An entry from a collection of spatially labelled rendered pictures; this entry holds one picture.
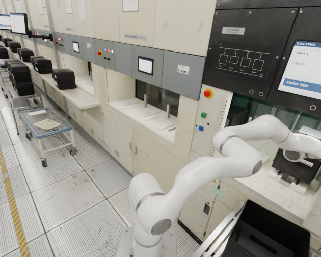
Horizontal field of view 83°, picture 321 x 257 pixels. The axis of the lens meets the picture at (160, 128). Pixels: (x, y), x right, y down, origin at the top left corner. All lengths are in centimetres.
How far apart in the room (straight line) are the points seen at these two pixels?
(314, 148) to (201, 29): 85
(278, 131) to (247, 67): 41
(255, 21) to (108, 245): 192
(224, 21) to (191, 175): 83
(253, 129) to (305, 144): 31
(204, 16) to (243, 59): 35
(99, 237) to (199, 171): 147
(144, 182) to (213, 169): 25
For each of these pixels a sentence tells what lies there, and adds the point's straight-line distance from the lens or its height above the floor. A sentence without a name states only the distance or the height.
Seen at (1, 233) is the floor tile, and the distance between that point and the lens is 233.
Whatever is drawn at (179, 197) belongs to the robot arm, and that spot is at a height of 119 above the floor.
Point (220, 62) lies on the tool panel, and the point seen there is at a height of 154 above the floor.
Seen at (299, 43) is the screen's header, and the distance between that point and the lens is 103.
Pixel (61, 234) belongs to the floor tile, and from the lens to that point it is 210.
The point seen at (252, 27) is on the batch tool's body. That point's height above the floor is 173.
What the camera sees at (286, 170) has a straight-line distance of 141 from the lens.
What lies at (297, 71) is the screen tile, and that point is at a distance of 103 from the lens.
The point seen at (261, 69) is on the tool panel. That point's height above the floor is 155.
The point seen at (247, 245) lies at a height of 77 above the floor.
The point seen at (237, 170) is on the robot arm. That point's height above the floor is 126.
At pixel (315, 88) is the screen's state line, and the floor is 151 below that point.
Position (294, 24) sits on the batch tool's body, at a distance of 104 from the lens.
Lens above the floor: 167
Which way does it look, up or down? 28 degrees down
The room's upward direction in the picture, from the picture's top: 5 degrees clockwise
